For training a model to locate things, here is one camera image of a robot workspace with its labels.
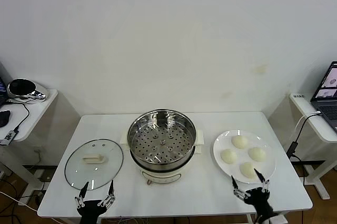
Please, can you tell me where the white steamed baozi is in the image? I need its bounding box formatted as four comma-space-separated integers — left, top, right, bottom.
239, 161, 260, 180
220, 149, 238, 165
231, 136, 249, 150
247, 147, 266, 162

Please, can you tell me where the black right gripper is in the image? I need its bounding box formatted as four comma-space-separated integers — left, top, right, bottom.
231, 168, 277, 221

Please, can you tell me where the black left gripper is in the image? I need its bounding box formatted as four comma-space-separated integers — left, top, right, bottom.
74, 180, 117, 224

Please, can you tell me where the open dark laptop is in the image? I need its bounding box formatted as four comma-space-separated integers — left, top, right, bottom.
310, 60, 337, 133
0, 60, 13, 108

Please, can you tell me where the black cable with adapter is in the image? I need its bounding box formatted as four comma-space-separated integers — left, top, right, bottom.
286, 115, 316, 186

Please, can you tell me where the thin black desk cable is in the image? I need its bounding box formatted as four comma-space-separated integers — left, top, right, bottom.
5, 97, 30, 133

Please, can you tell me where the white floor cable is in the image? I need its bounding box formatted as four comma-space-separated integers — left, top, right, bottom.
0, 191, 39, 212

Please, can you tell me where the perforated steel steamer basket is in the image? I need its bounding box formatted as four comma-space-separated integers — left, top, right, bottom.
120, 108, 205, 166

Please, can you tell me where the dark usb hub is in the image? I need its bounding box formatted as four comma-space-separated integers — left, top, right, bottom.
0, 129, 19, 146

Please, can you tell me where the round white plate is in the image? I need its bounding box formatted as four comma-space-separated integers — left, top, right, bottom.
212, 129, 277, 185

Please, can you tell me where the white laptop cable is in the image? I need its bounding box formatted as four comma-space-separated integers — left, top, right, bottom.
294, 112, 322, 140

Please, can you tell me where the cream electric cooker pot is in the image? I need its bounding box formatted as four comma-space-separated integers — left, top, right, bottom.
130, 145, 202, 186

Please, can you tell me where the shiny chrome headset device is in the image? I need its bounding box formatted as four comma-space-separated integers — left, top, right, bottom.
6, 78, 48, 103

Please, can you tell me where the glass lid with cream handle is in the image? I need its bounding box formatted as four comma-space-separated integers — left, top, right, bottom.
64, 137, 124, 191

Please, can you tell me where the white side table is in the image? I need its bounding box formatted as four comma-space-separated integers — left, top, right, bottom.
0, 88, 59, 201
289, 93, 337, 200

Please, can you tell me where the black computer mouse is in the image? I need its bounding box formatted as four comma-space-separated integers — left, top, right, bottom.
0, 110, 11, 128

